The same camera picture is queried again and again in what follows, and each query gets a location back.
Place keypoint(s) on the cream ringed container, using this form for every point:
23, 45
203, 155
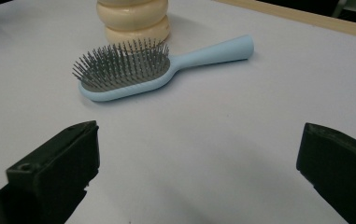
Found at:
132, 17

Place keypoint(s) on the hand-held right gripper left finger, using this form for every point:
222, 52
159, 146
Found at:
57, 174

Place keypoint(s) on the light blue hairbrush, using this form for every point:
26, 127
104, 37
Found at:
213, 54

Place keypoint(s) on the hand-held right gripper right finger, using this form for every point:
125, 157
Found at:
344, 171

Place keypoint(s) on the grey metal stand leg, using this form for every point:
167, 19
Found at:
339, 7

